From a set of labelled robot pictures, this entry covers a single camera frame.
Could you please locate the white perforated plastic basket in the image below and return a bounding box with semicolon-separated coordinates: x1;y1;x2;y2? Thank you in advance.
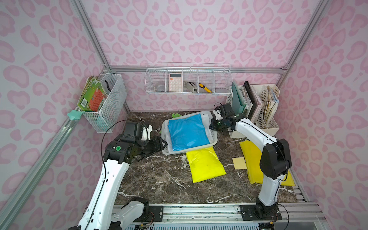
162;111;218;155

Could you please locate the blue raincoat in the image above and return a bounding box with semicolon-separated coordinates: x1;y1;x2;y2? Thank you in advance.
167;113;211;152

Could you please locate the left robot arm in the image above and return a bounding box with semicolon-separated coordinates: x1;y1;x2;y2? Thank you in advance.
72;121;168;230

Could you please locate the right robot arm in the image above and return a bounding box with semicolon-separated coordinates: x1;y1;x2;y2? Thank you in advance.
209;103;292;220

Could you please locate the green folded raincoat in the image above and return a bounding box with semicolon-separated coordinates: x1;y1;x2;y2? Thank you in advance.
172;113;182;118

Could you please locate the golden yellow folded raincoat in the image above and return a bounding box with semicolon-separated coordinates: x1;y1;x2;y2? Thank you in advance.
239;140;296;187

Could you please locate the teal folder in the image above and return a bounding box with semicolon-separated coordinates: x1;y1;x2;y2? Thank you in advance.
232;81;247;114

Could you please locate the yellow utility knife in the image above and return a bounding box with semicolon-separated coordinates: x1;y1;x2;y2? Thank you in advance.
198;82;212;93

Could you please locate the white desktop file organizer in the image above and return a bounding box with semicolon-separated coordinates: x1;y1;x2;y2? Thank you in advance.
226;84;279;136

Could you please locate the black folder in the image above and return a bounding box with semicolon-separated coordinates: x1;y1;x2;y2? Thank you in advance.
243;81;258;122

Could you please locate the small tan card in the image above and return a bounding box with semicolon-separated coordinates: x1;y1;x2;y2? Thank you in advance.
232;157;247;170

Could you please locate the beige paper stack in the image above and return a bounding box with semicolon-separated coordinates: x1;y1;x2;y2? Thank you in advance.
263;86;279;126

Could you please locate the round metal tin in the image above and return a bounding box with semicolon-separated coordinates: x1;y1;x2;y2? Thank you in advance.
154;82;166;92

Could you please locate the white pink calculator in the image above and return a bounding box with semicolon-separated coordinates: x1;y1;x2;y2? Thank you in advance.
169;72;183;92

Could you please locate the green red booklet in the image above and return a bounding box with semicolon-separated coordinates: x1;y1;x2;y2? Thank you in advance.
77;76;108;112

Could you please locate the white mesh wall basket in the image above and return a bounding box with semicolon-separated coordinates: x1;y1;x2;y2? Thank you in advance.
83;73;127;133

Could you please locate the white wire wall shelf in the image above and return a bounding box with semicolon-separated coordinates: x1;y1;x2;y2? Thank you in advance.
144;62;232;95

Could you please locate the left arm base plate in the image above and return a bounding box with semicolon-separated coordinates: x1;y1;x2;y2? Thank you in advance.
134;205;164;222

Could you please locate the mint green wall hook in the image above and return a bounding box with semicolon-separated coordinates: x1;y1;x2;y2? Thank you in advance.
67;110;84;120

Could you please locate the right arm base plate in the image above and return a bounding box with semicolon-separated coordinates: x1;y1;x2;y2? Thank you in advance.
237;203;282;222

